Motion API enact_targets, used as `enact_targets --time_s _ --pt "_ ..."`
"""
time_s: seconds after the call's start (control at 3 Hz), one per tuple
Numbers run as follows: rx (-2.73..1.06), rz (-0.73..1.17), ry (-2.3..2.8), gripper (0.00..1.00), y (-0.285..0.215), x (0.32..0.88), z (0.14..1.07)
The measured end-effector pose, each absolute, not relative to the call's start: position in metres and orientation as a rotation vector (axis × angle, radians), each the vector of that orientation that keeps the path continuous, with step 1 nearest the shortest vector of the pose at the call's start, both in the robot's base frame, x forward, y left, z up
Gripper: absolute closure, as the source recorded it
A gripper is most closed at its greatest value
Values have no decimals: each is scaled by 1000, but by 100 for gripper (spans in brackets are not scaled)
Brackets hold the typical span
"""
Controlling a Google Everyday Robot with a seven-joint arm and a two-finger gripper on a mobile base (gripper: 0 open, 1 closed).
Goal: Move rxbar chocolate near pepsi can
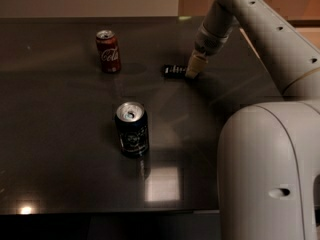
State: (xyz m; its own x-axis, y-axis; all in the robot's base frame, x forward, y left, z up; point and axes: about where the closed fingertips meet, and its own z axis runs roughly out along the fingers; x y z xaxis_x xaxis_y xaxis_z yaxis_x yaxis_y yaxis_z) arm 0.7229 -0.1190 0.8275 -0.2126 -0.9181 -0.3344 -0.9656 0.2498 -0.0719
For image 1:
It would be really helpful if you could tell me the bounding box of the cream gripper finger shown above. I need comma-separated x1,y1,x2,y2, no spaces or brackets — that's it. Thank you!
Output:
185,50,208,79

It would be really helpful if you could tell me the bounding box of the black RXBAR chocolate bar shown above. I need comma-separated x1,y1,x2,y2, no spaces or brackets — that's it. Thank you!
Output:
162,65,187,79

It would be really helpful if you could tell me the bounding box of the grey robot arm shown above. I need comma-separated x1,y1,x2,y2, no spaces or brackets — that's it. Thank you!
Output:
186,0,320,240

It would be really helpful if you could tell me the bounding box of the blue Pepsi can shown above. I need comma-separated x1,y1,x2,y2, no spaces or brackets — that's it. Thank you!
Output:
115,102,149,157

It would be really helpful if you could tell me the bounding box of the red Coca-Cola can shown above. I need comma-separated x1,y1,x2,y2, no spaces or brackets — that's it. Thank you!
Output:
96,30,121,73

